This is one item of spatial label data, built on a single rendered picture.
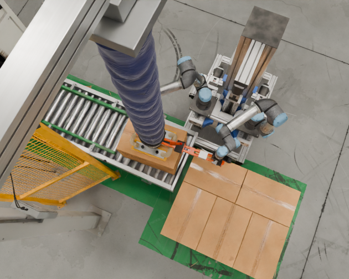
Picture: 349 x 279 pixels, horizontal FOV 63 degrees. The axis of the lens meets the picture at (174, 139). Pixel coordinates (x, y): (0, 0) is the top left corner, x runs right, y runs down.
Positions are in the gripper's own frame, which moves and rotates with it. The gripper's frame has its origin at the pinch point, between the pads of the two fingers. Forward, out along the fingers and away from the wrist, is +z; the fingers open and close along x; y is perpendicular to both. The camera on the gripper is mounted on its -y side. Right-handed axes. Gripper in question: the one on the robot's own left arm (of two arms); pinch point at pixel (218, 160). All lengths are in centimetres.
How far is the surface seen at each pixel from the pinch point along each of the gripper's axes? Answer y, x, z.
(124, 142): 90, 12, 29
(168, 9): 141, -216, 127
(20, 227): 104, 99, -57
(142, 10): 50, -1, -164
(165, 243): 17, 93, 122
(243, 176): -35, -8, 68
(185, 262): -14, 104, 122
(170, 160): 41, 11, 29
